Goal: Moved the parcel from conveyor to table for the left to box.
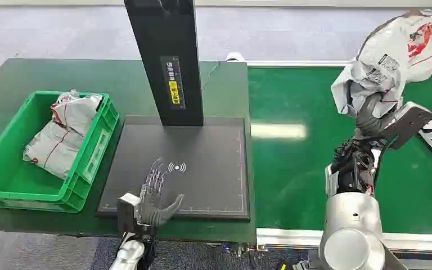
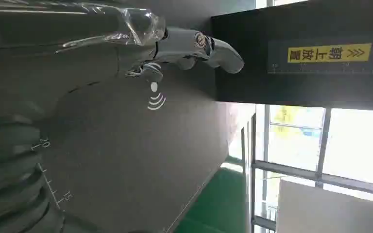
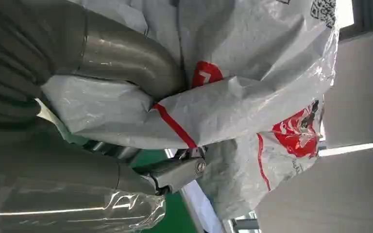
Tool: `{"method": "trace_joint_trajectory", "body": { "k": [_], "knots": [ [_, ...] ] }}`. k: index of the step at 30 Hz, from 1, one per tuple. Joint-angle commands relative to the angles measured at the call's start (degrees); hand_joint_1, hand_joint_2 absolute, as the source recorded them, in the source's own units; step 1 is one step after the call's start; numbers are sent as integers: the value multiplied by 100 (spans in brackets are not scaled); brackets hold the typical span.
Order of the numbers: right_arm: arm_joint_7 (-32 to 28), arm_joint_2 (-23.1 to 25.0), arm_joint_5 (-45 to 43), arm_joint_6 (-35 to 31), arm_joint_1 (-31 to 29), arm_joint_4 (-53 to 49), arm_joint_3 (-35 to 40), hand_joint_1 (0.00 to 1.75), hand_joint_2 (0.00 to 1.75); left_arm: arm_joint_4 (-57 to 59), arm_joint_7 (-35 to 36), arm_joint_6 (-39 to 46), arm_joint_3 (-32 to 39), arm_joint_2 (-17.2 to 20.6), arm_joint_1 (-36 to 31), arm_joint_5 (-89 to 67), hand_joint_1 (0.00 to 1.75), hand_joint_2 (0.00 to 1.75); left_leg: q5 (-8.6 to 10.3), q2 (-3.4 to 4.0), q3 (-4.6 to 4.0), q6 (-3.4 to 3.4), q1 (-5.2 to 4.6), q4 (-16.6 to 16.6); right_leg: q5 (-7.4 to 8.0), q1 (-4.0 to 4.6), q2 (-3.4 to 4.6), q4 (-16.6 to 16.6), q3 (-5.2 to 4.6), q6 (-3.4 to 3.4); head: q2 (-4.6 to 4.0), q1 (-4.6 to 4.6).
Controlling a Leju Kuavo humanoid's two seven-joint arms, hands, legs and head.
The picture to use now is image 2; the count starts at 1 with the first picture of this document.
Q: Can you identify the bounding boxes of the yellow label with arrows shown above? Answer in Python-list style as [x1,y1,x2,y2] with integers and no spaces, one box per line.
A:
[287,43,373,64]

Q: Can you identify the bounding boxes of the white cabinet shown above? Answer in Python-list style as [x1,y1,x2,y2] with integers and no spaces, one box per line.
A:
[275,178,373,233]

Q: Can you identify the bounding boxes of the dark grey ruled mat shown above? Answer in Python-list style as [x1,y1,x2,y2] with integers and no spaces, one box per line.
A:
[36,64,231,233]

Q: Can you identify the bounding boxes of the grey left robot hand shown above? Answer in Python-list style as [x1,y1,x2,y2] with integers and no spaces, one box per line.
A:
[0,0,245,114]

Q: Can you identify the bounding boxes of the black board with ruler marks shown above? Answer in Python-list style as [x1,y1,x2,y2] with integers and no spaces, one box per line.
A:
[210,0,373,112]

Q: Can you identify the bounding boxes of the grey window frame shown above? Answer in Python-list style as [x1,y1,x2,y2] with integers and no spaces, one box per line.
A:
[250,104,373,233]

